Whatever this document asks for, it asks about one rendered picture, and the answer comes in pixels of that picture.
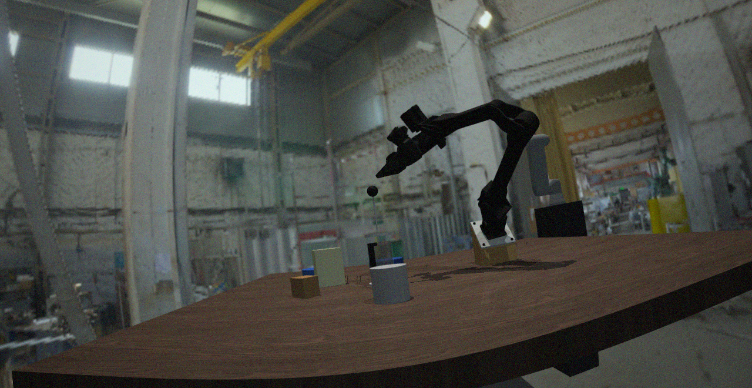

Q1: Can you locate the french press coffee maker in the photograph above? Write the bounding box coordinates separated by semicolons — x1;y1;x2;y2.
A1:
364;186;394;268

